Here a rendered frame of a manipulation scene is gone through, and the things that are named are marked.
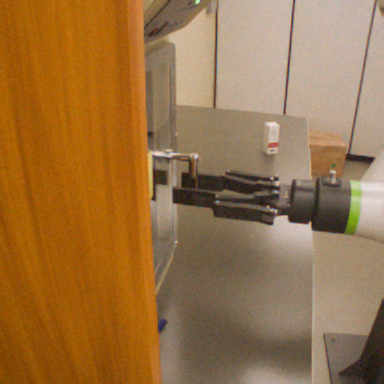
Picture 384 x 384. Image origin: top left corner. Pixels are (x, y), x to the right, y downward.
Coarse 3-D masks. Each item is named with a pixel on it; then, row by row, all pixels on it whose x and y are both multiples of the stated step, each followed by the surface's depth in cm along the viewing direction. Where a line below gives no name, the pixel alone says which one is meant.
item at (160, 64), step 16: (160, 48) 57; (144, 64) 52; (160, 64) 58; (160, 80) 59; (160, 96) 60; (160, 112) 61; (160, 128) 62; (160, 144) 64; (176, 144) 73; (160, 160) 65; (160, 176) 66; (176, 176) 76; (160, 192) 67; (160, 208) 68; (176, 208) 79; (160, 224) 69; (176, 224) 81; (160, 240) 71; (176, 240) 82; (160, 256) 72; (160, 272) 73
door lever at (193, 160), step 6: (168, 156) 68; (174, 156) 69; (180, 156) 69; (186, 156) 68; (192, 156) 68; (198, 156) 68; (168, 162) 69; (192, 162) 68; (198, 162) 68; (192, 168) 69; (198, 168) 69; (192, 174) 69; (198, 174) 70; (192, 180) 70; (198, 180) 70; (192, 186) 70; (198, 186) 71
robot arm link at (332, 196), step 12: (324, 180) 64; (336, 180) 64; (348, 180) 65; (324, 192) 63; (336, 192) 62; (348, 192) 62; (324, 204) 62; (336, 204) 62; (348, 204) 61; (312, 216) 65; (324, 216) 63; (336, 216) 62; (348, 216) 62; (312, 228) 66; (324, 228) 64; (336, 228) 63
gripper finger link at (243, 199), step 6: (258, 192) 67; (264, 192) 67; (270, 192) 66; (276, 192) 66; (216, 198) 66; (222, 198) 66; (228, 198) 66; (234, 198) 66; (240, 198) 66; (246, 198) 66; (252, 198) 66; (258, 198) 66; (252, 204) 67
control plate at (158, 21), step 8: (176, 0) 37; (184, 0) 40; (200, 0) 50; (168, 8) 37; (176, 8) 41; (184, 8) 45; (192, 8) 50; (160, 16) 38; (168, 16) 41; (176, 16) 46; (184, 16) 51; (152, 24) 38; (160, 24) 42; (168, 24) 46; (144, 32) 39; (168, 32) 52; (144, 40) 43
